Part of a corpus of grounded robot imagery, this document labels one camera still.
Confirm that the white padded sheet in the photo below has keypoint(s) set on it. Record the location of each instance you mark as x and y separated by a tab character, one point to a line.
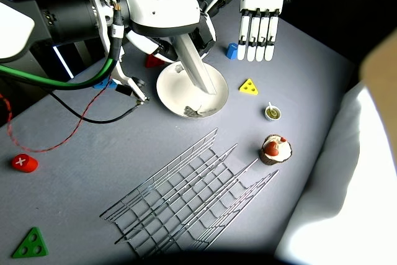
341	200

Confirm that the beige cardboard panel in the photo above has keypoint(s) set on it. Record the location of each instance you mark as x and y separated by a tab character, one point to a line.
381	60

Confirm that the yellow triangle block with holes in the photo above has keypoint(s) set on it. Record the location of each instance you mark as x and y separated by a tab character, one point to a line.
248	87

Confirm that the red triangle block with holes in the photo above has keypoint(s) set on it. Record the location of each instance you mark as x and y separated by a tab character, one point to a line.
153	61

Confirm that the red cylinder with white cross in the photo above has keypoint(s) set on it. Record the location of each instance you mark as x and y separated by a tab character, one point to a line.
24	163

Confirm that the small white toy spoon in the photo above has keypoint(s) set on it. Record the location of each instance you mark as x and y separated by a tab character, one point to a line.
271	108

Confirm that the small toy bowl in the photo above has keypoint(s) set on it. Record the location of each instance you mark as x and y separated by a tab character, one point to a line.
273	115

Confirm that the green triangle block with holes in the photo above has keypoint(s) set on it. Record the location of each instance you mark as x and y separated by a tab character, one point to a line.
31	244

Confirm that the grey table cloth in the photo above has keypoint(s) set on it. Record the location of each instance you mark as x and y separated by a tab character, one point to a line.
93	168

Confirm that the blue flat block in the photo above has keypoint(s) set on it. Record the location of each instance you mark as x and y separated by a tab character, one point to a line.
104	85

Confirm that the toy cupcake with red hearts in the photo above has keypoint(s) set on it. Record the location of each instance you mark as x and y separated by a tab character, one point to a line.
276	151

